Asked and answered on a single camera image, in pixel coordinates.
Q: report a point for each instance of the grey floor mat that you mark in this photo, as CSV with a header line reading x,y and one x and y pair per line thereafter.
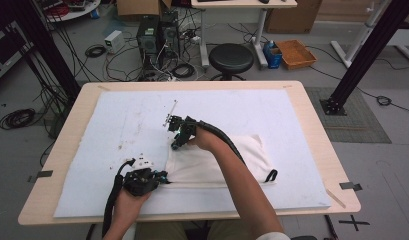
x,y
355,120

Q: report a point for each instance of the black tape strip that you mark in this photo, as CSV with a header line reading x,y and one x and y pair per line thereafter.
x,y
42,175
350,186

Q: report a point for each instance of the wooden tray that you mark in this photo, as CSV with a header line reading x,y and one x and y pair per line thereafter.
x,y
296,54

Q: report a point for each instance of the blue plastic bin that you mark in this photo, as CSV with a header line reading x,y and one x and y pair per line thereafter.
x,y
273,56

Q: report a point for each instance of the person's right hand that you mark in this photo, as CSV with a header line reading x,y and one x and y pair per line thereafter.
x,y
207,140

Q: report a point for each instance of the white printed tank top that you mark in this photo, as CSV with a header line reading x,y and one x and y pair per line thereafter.
x,y
192,166

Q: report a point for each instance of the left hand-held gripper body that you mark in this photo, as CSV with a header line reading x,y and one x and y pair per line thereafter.
x,y
140,181

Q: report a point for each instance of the person's left hand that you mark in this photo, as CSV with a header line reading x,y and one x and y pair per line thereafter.
x,y
130,205

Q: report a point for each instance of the white desk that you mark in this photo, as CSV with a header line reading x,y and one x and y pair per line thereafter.
x,y
242,3

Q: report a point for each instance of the black round stool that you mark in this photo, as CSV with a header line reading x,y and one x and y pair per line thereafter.
x,y
231,58

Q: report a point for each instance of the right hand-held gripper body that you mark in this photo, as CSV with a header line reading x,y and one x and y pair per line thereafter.
x,y
183,126

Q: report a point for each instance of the black computer tower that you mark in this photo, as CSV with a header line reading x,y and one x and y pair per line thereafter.
x,y
169,35
147,40

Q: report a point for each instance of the large brown cardboard box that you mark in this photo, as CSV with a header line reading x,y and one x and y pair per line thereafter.
x,y
292,16

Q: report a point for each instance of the white metal stand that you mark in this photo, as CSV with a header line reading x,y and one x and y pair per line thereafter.
x,y
357,40

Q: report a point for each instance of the white power supply box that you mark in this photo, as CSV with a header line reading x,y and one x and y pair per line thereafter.
x,y
114,40

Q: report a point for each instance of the black tape cross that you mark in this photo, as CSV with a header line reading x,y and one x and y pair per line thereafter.
x,y
354,222

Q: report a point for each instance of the person's khaki trouser legs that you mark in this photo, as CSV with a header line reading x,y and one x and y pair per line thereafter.
x,y
158,231

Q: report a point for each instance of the white felt mat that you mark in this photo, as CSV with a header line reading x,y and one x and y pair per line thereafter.
x,y
125,116

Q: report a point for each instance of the black aluminium frame post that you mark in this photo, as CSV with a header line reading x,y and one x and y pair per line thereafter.
x,y
368,53
45,50

